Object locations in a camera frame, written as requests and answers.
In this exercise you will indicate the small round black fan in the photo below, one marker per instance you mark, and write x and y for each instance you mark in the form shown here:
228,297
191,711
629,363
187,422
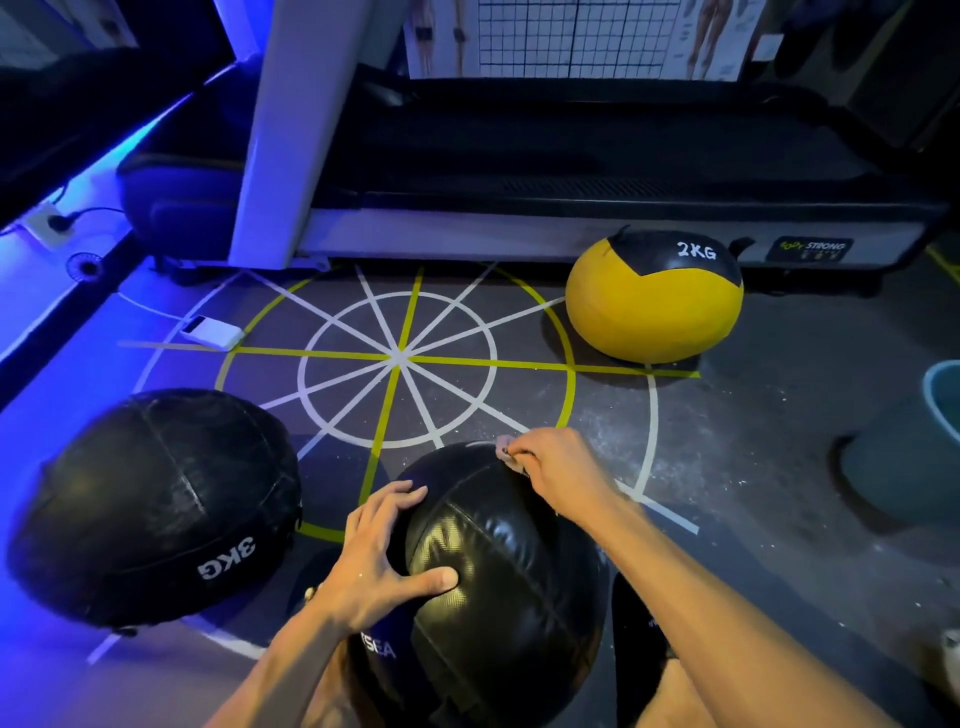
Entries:
84,267

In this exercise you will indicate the person's right leg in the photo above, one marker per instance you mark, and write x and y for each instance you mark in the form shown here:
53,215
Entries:
675,701

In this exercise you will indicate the person's left thumb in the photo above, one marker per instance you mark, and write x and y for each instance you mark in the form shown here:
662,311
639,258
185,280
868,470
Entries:
429,581

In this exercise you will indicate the person's right fingers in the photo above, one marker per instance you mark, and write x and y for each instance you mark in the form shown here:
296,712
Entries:
523,455

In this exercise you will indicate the teal plastic bucket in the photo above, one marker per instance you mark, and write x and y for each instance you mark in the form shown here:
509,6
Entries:
907,450

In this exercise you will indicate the black padded bench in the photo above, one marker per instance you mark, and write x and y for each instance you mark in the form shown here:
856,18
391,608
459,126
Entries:
97,112

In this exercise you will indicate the black medicine ball white print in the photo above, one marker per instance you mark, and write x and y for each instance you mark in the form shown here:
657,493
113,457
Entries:
150,502

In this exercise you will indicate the person's left forearm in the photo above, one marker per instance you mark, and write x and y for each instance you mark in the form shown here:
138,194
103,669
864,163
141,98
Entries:
289,675

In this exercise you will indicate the person's left hand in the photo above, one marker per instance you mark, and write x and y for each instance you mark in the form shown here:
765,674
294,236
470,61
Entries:
360,577

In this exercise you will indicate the person's right forearm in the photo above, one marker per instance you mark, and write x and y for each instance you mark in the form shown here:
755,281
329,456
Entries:
712,622

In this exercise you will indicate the person's left middle finger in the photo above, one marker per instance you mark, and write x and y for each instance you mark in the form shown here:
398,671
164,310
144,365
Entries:
388,508

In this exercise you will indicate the black and white treadmill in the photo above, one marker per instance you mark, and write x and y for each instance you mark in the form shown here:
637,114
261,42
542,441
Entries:
570,157

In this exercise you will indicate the person's left little finger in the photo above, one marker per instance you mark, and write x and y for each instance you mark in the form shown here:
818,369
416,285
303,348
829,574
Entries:
349,534

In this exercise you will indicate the person's black shorts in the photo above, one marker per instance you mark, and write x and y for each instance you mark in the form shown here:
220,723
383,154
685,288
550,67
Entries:
637,645

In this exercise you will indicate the white grid wall chart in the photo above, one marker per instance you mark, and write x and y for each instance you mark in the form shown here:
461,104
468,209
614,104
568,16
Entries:
577,37

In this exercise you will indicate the small white wipe cloth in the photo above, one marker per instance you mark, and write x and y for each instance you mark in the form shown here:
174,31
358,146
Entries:
508,457

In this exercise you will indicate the plain black medicine ball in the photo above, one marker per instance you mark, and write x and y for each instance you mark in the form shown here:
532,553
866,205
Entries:
502,592

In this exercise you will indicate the white power strip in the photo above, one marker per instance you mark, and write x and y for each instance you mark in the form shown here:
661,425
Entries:
46,225

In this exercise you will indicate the anatomy wall poster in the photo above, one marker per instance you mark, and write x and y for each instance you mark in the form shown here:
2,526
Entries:
439,37
712,37

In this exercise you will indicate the yellow and black medicine ball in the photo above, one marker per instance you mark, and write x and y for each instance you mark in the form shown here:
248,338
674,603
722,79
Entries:
652,315

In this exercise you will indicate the person's right hand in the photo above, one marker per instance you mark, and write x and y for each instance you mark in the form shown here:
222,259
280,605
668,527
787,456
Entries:
566,472

